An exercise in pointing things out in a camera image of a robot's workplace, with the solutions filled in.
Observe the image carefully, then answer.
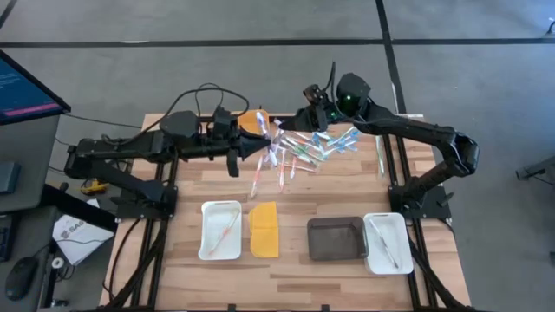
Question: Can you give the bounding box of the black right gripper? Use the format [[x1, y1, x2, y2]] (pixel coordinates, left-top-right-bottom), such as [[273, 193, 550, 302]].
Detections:
[[291, 102, 339, 133]]

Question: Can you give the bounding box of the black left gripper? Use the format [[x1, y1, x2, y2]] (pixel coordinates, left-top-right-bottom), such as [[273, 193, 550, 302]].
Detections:
[[197, 128, 272, 179]]

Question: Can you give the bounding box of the orange plastic bin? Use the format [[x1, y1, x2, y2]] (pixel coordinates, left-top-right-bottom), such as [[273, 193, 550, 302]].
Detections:
[[237, 108, 271, 136]]

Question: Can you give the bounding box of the green toothbrush in clear bag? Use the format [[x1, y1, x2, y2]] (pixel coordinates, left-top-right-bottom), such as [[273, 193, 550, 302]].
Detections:
[[375, 133, 388, 179], [298, 146, 327, 168], [280, 136, 321, 164]]

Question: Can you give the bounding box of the white plastic bin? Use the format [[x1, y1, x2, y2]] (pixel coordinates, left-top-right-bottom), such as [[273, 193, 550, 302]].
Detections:
[[198, 199, 243, 262], [362, 211, 415, 276]]

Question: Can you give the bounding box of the yellow folded cloth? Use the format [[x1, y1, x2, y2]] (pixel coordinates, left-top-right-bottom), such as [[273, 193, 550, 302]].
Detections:
[[247, 200, 280, 259]]

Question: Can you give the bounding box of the grey translucent plastic bin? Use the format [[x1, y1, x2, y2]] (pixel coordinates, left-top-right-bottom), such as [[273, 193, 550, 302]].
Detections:
[[306, 216, 369, 263]]

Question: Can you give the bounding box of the yellow hand tool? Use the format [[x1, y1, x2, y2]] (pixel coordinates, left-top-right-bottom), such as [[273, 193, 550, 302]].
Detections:
[[79, 179, 113, 196]]

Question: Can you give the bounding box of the white paper booklet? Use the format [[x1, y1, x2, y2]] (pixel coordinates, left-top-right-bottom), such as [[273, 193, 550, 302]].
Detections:
[[51, 198, 115, 267]]

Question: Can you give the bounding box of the dark grey computer desk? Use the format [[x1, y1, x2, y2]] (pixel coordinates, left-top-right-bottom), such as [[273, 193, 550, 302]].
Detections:
[[0, 114, 119, 312]]

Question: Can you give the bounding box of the black stand foot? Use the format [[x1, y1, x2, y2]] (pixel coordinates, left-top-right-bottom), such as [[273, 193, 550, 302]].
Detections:
[[514, 154, 555, 182]]

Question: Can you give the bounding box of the monitor with blue screen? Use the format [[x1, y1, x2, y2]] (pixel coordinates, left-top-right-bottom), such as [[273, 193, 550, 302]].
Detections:
[[0, 49, 72, 127]]

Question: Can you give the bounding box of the dark blue box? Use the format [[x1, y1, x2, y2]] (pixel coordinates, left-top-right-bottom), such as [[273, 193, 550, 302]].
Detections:
[[0, 160, 23, 195]]

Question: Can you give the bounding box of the black computer keyboard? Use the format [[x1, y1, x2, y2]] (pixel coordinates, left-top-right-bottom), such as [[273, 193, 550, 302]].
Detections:
[[0, 213, 17, 263]]

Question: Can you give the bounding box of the black computer mouse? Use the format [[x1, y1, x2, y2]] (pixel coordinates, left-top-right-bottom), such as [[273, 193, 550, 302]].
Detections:
[[4, 256, 41, 302]]

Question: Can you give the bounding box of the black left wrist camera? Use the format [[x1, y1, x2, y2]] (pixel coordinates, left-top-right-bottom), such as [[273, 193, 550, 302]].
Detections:
[[211, 105, 235, 136]]

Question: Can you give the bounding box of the black right camera cable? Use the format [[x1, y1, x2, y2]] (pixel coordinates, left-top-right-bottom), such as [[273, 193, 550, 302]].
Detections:
[[325, 60, 338, 94]]

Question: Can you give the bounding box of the black camera cable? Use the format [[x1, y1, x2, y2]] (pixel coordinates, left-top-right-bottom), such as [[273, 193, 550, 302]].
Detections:
[[325, 60, 338, 94], [115, 81, 251, 146]]

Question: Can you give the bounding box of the black aluminium frame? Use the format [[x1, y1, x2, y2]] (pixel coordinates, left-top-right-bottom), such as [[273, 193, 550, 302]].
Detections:
[[98, 100, 473, 312]]

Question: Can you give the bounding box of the black left camera cable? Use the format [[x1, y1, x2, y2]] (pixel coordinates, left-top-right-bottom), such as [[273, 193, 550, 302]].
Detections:
[[115, 81, 251, 146]]

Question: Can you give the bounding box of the thin black floor cable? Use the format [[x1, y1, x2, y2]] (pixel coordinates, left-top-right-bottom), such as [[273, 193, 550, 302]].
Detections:
[[62, 112, 144, 131]]

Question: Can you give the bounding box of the thick black cable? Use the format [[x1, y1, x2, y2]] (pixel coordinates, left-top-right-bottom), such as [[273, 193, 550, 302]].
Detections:
[[101, 218, 144, 304]]

